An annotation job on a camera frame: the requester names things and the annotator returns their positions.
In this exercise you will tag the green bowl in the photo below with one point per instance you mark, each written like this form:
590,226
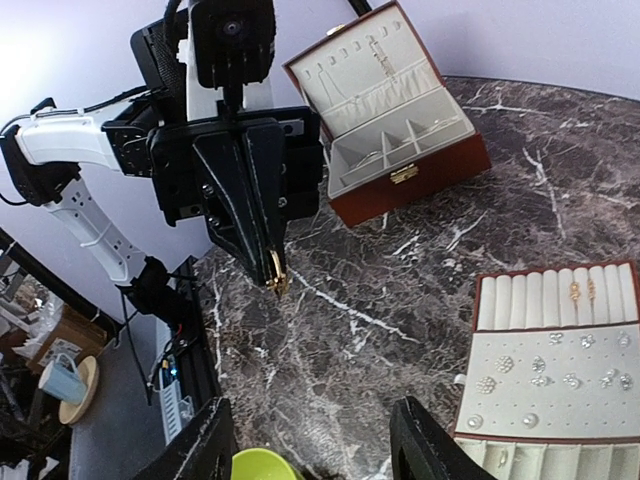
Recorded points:
262,464

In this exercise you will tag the light blue mug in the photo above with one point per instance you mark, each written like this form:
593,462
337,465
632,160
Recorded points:
61,379

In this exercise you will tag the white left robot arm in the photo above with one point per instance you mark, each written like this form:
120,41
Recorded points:
46,150

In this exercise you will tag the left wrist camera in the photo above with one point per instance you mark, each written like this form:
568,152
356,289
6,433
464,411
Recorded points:
230,45

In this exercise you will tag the brown ring earring tray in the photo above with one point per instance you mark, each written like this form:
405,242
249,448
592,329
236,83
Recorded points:
551,389

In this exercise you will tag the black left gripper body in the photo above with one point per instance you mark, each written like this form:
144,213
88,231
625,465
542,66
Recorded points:
178,175

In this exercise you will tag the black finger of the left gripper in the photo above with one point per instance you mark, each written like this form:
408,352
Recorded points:
264,145
225,169

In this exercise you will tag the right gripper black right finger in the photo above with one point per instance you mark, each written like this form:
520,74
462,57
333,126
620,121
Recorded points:
421,449

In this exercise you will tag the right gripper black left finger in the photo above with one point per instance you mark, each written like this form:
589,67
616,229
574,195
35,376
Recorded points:
202,450

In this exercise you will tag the brown wooden jewelry box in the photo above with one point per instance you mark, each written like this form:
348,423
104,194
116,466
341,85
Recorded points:
394,130

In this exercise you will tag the white slotted cable duct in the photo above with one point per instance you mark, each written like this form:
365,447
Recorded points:
177,408

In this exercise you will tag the beige plate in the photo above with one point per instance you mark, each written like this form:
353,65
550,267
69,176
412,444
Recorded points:
86,377

